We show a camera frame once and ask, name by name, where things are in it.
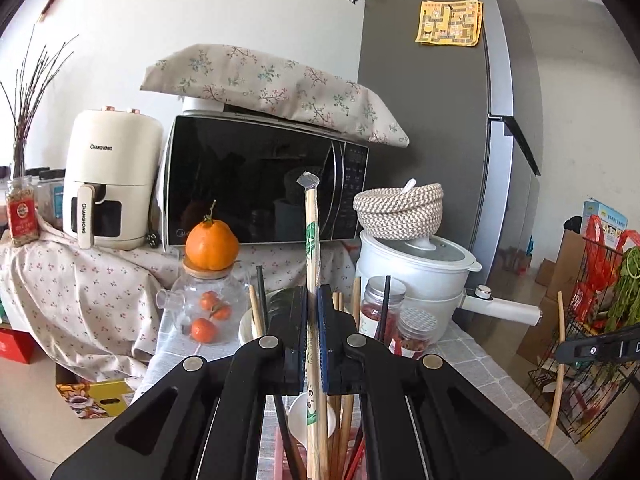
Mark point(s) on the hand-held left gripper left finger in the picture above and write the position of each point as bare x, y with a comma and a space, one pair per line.
296, 340

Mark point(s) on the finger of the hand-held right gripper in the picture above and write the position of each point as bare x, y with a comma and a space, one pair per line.
600, 347

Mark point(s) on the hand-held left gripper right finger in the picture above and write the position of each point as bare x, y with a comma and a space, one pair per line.
325, 340

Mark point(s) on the bare bamboo chopstick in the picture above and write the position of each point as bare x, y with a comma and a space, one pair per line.
256, 315
556, 400
356, 295

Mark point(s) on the black chopstick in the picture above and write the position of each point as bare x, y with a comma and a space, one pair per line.
260, 290
384, 310

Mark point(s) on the chopsticks green print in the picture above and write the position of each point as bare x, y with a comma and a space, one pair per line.
312, 240

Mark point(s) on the white dish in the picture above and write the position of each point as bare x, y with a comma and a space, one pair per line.
247, 325

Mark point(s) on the glass jar with grey lid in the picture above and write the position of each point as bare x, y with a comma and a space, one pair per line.
372, 310

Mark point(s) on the cardboard box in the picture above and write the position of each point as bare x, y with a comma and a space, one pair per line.
537, 330
565, 265

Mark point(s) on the green leafy vegetables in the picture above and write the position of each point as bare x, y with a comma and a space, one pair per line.
627, 285

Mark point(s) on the small mandarin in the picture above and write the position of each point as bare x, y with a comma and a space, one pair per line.
204, 330
209, 301
223, 311

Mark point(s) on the white cup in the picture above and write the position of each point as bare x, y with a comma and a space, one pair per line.
300, 420

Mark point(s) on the red plastic bag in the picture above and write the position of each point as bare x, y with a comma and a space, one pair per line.
595, 260

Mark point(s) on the red label plastic jar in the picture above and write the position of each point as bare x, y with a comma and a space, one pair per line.
415, 332

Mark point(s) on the white electric pot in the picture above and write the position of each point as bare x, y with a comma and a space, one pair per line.
425, 270

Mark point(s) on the grey checked tablecloth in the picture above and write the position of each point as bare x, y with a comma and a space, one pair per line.
480, 380

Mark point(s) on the glass teapot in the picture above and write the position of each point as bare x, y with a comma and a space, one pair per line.
175, 305

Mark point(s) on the large orange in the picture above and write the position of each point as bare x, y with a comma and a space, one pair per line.
210, 245

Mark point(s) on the blue and white box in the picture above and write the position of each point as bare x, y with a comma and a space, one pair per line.
605, 215

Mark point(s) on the black microwave oven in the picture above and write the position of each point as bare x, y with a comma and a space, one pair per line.
250, 175

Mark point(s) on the black power plug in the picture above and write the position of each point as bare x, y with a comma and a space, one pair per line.
153, 240

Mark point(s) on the white spoon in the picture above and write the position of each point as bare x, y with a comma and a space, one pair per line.
409, 186

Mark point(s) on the yellow printed box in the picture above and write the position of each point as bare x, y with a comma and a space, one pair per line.
95, 400

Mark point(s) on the white floral tablecloth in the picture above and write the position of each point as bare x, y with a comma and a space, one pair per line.
75, 285

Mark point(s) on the grey refrigerator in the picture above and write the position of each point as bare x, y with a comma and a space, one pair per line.
425, 110

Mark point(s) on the cream air fryer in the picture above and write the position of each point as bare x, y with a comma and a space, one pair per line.
110, 160

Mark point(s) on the floral cloth cover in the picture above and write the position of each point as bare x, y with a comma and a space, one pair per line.
250, 75

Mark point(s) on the red box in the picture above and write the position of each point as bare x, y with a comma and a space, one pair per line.
15, 347

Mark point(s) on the clear container black lid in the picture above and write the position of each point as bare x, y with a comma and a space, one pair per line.
52, 195
36, 172

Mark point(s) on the red label spice jar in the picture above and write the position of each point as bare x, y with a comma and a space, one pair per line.
22, 215

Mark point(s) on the yellow printed paper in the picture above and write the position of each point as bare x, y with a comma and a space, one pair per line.
447, 22

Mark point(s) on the dried branches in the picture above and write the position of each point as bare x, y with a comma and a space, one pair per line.
22, 125

